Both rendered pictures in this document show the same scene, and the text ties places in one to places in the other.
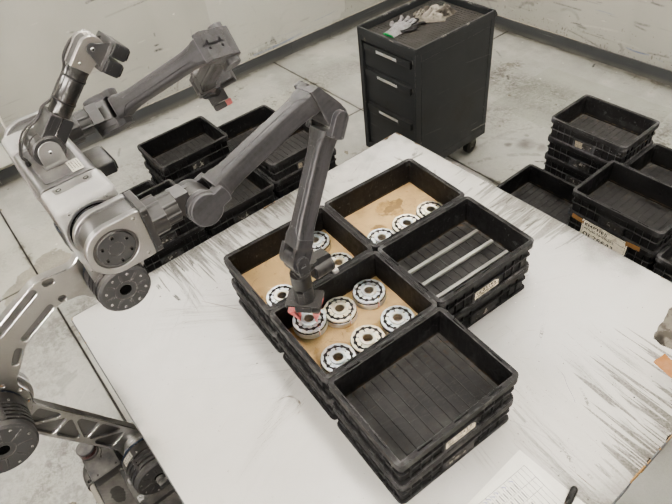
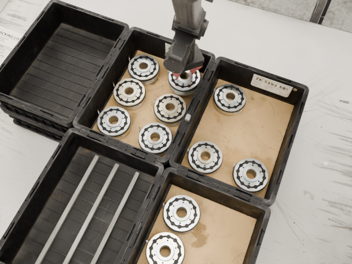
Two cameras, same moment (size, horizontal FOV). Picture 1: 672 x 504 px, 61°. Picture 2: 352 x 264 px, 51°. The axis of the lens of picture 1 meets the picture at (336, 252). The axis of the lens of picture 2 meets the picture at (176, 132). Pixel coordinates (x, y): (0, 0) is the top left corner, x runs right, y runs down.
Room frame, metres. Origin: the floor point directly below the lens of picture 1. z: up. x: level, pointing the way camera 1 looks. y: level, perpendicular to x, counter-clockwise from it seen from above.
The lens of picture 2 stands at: (1.57, -0.32, 1.87)
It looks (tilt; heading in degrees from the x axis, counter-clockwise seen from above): 65 degrees down; 141
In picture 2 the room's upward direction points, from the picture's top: 1 degrees clockwise
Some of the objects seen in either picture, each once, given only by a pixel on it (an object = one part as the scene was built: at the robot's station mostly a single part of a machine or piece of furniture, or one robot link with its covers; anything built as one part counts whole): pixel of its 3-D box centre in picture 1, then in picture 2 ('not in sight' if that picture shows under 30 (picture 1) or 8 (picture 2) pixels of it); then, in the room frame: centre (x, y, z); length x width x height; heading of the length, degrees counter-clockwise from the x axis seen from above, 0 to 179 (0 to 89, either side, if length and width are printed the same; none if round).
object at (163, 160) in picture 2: (352, 311); (147, 90); (1.06, -0.02, 0.92); 0.40 x 0.30 x 0.02; 120
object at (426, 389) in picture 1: (421, 391); (65, 67); (0.80, -0.17, 0.87); 0.40 x 0.30 x 0.11; 120
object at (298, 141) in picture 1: (293, 172); not in sight; (2.53, 0.16, 0.37); 0.40 x 0.30 x 0.45; 123
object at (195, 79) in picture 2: (309, 319); (184, 76); (1.07, 0.11, 0.89); 0.10 x 0.10 x 0.01
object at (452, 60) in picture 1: (425, 93); not in sight; (3.00, -0.66, 0.45); 0.60 x 0.45 x 0.90; 123
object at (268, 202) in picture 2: (297, 255); (241, 125); (1.32, 0.12, 0.92); 0.40 x 0.30 x 0.02; 120
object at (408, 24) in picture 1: (400, 25); not in sight; (3.00, -0.52, 0.88); 0.25 x 0.19 x 0.03; 123
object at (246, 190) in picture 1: (233, 215); not in sight; (2.31, 0.50, 0.31); 0.40 x 0.30 x 0.34; 123
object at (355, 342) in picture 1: (367, 338); (129, 91); (1.00, -0.06, 0.86); 0.10 x 0.10 x 0.01
